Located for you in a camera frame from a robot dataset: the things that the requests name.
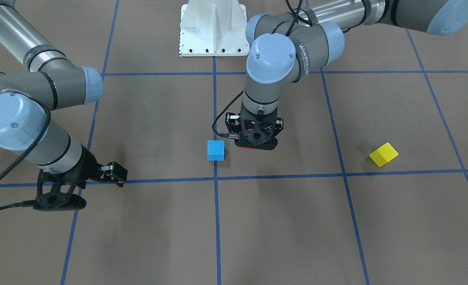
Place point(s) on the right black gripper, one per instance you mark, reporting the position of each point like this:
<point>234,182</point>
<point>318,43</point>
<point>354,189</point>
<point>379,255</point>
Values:
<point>86,165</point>

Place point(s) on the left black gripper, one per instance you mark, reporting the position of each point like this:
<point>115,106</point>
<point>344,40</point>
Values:
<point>231,123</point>

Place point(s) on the red cube block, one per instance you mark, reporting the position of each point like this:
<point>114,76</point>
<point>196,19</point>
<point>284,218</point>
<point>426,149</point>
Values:
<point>259,147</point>

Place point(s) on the blue cube block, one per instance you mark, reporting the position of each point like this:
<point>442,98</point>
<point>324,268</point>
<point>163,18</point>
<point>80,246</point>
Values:
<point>215,150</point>

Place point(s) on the yellow cube block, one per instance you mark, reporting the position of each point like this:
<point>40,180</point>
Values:
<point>384,154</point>

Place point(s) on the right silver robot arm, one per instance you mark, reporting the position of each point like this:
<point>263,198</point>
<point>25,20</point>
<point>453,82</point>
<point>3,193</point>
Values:
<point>26,100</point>

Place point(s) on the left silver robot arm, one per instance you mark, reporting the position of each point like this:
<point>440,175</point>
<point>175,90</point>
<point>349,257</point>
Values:
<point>286,48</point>

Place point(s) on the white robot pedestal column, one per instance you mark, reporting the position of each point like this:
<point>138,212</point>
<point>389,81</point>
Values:
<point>213,28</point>

